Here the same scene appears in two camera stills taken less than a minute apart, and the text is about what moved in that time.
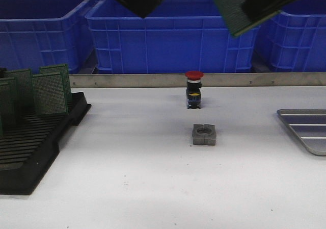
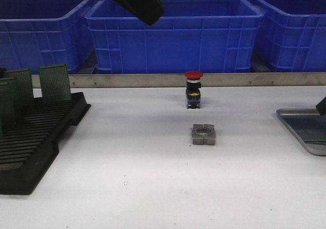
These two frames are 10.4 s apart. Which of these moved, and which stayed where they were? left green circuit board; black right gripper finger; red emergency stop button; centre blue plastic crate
Moved: black right gripper finger
Stayed: left green circuit board; centre blue plastic crate; red emergency stop button
